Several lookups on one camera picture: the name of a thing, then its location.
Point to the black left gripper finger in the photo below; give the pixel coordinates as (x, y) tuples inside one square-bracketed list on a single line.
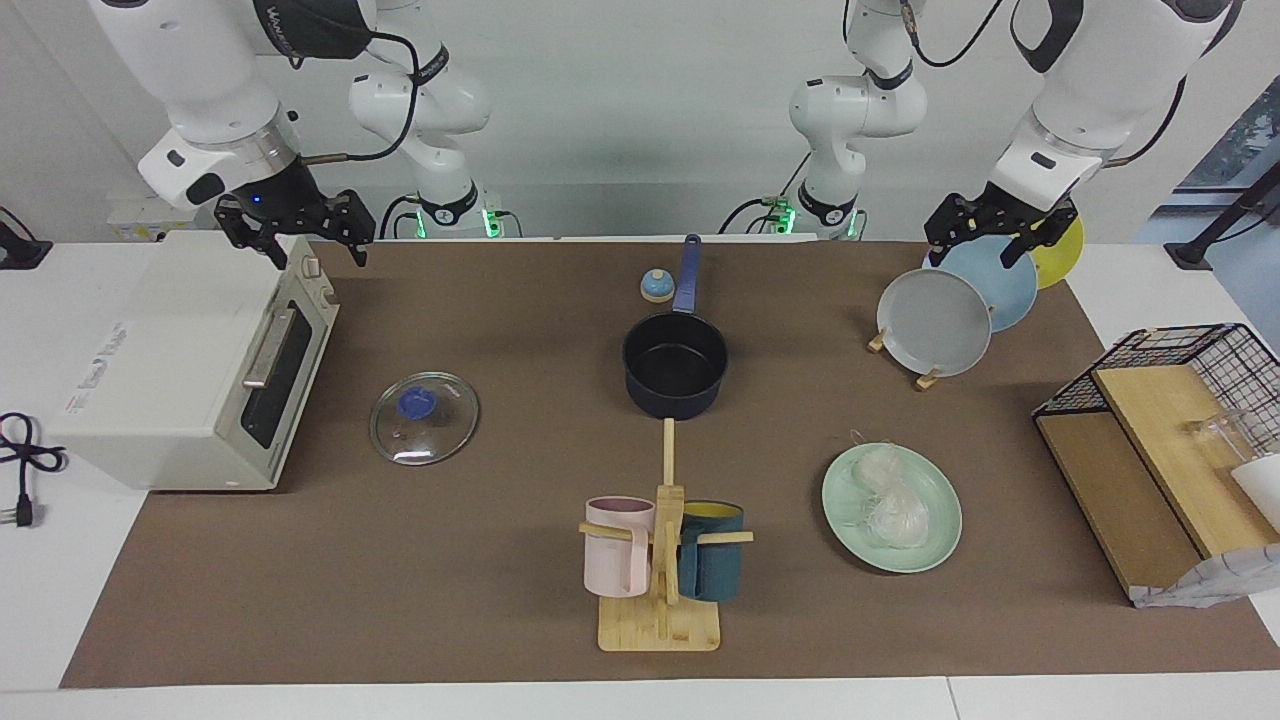
[(1018, 250), (936, 252)]

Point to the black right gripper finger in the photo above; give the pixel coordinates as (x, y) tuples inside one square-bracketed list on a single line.
[(276, 254), (358, 252)]

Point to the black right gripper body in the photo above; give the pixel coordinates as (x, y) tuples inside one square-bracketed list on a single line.
[(290, 205)]

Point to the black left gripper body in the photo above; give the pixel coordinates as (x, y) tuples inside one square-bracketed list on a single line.
[(1000, 215)]

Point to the glass lid with blue knob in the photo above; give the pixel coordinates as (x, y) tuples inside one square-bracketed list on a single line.
[(440, 440)]

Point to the white vermicelli bundle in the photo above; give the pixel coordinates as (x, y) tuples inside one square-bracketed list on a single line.
[(895, 510)]

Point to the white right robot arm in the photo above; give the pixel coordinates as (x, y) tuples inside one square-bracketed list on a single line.
[(200, 70)]

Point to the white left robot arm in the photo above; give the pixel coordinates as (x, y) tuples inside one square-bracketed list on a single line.
[(1100, 80)]

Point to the light blue plate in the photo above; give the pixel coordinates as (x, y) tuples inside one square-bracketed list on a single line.
[(1000, 290)]

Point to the yellow plate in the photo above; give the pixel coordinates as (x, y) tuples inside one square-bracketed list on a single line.
[(1062, 264)]

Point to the grey plate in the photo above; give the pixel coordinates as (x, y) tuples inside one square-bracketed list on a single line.
[(935, 325)]

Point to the wooden plate rack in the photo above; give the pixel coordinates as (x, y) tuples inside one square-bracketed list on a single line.
[(927, 380)]

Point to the light green plate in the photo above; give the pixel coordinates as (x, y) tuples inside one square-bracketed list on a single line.
[(860, 535)]

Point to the white power strip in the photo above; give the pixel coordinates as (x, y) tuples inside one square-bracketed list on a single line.
[(150, 218)]

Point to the white toaster oven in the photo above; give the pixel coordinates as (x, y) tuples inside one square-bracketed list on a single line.
[(150, 350)]

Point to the black table clamp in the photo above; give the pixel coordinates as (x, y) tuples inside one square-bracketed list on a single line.
[(1190, 252), (20, 252)]

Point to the wooden shelf rack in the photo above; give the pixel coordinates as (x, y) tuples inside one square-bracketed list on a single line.
[(1110, 500)]

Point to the clear glass cup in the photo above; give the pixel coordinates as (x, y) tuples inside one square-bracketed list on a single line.
[(1215, 435)]

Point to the small blue kitchen timer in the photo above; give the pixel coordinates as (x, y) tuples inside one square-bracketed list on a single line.
[(657, 288)]

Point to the dark blue saucepan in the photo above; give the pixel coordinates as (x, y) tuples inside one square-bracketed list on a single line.
[(675, 395)]

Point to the brown table mat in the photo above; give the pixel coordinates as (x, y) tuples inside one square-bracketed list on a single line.
[(400, 580)]

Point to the white cup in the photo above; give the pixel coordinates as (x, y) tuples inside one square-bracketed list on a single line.
[(1262, 485)]

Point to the marble patterned panel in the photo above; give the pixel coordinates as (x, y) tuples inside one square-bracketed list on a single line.
[(1210, 580)]

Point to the dark teal mug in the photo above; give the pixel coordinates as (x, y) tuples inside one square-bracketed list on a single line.
[(715, 570)]

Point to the pink mug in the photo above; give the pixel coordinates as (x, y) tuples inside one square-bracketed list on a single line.
[(615, 560)]

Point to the wooden mug rack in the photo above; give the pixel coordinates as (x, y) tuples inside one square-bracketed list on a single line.
[(660, 625)]

